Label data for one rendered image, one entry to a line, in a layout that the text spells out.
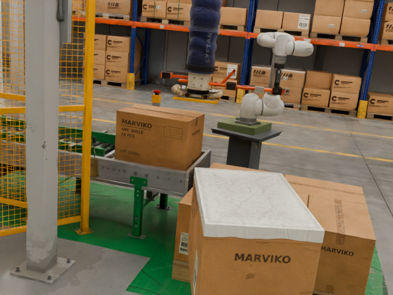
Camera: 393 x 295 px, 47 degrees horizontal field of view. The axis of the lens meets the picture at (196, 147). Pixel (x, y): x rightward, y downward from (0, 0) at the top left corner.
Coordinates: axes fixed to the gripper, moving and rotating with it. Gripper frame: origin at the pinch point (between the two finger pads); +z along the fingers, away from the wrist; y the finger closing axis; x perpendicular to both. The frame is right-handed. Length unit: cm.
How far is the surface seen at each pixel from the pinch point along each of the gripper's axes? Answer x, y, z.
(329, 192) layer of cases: 47, 26, 68
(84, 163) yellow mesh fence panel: -136, 37, 64
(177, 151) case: -69, 22, 52
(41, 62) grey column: -139, 102, -14
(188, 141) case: -61, 21, 43
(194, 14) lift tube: -66, 11, -49
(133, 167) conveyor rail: -99, 31, 65
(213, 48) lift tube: -50, 8, -27
